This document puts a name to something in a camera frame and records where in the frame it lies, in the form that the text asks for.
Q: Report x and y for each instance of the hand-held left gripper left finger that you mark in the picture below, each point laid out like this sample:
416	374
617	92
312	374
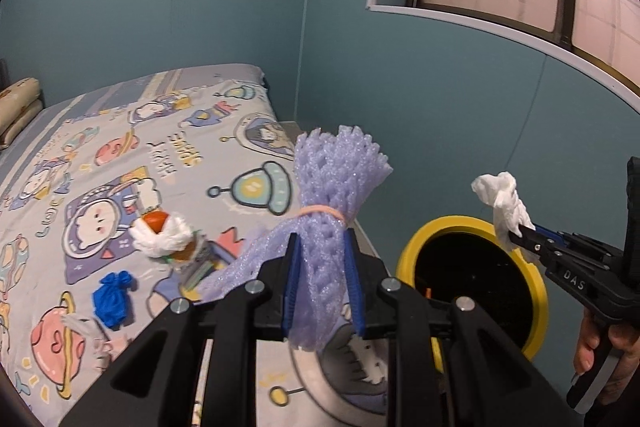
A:
292	287

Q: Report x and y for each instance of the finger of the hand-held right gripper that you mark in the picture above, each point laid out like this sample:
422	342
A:
532	244
552	234

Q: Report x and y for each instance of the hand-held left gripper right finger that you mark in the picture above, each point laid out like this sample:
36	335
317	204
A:
356	287

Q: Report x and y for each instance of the yellow rimmed black trash bin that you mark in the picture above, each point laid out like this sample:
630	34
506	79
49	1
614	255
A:
430	232

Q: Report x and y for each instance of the green snack packet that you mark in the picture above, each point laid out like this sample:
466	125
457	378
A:
202	264

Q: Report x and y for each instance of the purple foam fruit net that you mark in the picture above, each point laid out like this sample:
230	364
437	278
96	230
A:
325	187

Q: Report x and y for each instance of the person's right hand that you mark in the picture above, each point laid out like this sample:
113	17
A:
585	347

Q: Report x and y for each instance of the small orange peel piece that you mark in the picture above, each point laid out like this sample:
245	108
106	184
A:
156	223

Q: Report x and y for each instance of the blue rubber glove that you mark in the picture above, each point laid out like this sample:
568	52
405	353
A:
112	299

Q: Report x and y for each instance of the grey cloth scrap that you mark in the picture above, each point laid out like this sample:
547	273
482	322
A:
95	339

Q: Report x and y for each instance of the cartoon printed blanket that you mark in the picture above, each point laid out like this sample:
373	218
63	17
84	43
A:
50	257

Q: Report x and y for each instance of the blue striped bedsheet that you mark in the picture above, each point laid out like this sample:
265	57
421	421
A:
150	82

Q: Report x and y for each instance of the beige pillows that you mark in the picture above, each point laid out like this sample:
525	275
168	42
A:
20	107

